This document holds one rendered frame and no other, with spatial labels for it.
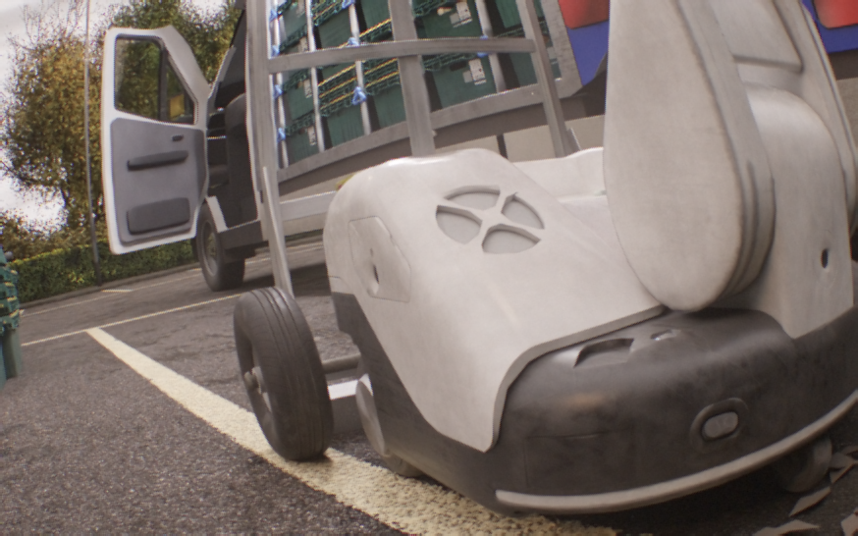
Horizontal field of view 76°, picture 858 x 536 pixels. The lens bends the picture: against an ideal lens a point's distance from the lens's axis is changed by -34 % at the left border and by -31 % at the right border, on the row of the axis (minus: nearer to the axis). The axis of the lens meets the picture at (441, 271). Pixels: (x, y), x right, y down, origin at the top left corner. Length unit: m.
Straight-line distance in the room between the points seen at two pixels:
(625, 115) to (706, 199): 0.11
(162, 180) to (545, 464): 4.72
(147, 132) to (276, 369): 4.26
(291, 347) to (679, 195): 0.57
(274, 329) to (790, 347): 0.67
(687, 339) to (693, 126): 0.16
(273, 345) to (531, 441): 0.49
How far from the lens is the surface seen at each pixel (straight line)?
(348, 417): 1.20
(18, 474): 1.28
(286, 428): 0.98
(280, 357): 0.96
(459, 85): 2.87
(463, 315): 0.59
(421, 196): 0.68
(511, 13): 2.64
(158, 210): 5.02
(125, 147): 4.98
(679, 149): 0.55
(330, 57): 1.23
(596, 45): 2.13
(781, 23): 0.69
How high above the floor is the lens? 0.32
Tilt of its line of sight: 5 degrees down
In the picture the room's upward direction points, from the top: 9 degrees counter-clockwise
